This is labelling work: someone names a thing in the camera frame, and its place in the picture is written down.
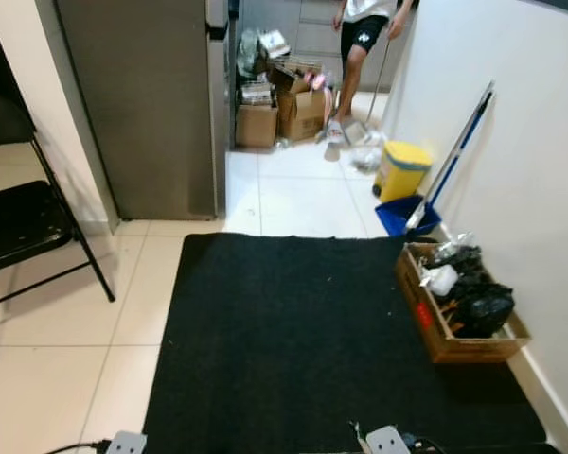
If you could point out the black floor mat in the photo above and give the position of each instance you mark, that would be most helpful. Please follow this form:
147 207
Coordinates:
303 350

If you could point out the yellow waste bin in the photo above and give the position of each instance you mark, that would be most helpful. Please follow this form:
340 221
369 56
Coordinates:
402 170

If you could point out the shallow brown cardboard tray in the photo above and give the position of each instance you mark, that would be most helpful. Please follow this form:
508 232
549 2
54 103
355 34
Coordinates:
464 348

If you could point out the green food pouch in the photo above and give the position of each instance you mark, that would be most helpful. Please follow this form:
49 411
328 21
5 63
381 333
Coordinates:
360 433

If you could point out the grey fridge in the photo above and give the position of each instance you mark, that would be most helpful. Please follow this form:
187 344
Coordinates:
142 104

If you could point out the black rubbish bag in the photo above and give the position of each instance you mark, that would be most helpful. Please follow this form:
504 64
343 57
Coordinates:
483 307

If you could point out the crumpled clear plastic bag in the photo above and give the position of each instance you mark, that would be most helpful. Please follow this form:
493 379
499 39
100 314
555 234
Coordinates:
367 156

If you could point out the grey green rubbish bag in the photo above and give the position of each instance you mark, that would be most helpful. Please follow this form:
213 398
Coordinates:
248 52

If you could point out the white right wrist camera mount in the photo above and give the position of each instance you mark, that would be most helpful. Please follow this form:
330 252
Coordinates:
386 441

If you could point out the thin grey broom stick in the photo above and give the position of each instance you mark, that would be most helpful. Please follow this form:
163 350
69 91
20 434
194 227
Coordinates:
379 71

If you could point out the cardboard box with papers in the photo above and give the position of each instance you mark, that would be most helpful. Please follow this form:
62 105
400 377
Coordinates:
256 128

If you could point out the open brown cardboard box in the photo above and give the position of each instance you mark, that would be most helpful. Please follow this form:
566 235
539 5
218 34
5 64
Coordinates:
305 113

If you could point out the person in black shorts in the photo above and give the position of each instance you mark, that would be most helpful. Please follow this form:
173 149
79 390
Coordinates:
360 38

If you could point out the blue dustpan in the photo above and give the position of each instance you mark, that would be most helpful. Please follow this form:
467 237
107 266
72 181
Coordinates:
402 216

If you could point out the small labelled cardboard box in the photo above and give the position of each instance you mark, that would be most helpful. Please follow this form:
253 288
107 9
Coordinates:
273 43

